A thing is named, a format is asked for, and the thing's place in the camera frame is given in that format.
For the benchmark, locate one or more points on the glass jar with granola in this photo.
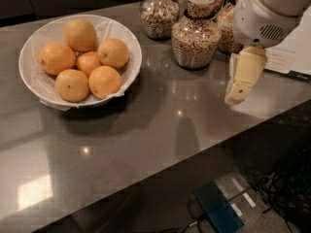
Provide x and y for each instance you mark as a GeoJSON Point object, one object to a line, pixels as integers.
{"type": "Point", "coordinates": [195, 36]}

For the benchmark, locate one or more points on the white bowl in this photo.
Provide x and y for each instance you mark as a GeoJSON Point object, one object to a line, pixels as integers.
{"type": "Point", "coordinates": [27, 62]}

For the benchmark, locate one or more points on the glass jar with cereal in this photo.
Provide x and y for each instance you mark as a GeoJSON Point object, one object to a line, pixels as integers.
{"type": "Point", "coordinates": [227, 43]}

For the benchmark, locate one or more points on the white allergen sign card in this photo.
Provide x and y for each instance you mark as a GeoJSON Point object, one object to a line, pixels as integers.
{"type": "Point", "coordinates": [292, 57]}

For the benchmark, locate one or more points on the yellow-orange orange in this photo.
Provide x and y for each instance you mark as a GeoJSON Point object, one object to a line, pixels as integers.
{"type": "Point", "coordinates": [80, 35]}

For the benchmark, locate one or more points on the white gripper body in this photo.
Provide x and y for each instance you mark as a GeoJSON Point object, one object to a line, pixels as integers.
{"type": "Point", "coordinates": [257, 22]}

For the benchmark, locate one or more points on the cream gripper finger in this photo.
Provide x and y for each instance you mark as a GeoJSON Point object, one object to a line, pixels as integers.
{"type": "Point", "coordinates": [250, 64]}
{"type": "Point", "coordinates": [232, 66]}

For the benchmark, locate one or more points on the front left orange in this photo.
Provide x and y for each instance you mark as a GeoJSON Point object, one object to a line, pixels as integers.
{"type": "Point", "coordinates": [72, 85]}

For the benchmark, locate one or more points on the grey floor device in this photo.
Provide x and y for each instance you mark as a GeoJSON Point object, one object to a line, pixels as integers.
{"type": "Point", "coordinates": [241, 197]}

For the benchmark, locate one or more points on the middle small orange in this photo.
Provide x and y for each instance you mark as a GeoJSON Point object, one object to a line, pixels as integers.
{"type": "Point", "coordinates": [87, 62]}

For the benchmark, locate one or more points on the white paper bowl liner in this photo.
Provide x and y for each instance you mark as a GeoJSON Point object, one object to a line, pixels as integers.
{"type": "Point", "coordinates": [42, 84]}

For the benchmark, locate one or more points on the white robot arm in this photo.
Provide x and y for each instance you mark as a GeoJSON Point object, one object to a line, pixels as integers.
{"type": "Point", "coordinates": [263, 28]}

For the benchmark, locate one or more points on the front right orange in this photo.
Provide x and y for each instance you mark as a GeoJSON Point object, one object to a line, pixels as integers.
{"type": "Point", "coordinates": [104, 81]}

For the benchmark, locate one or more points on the blue box on floor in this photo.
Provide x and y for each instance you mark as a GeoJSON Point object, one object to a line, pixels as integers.
{"type": "Point", "coordinates": [217, 209]}

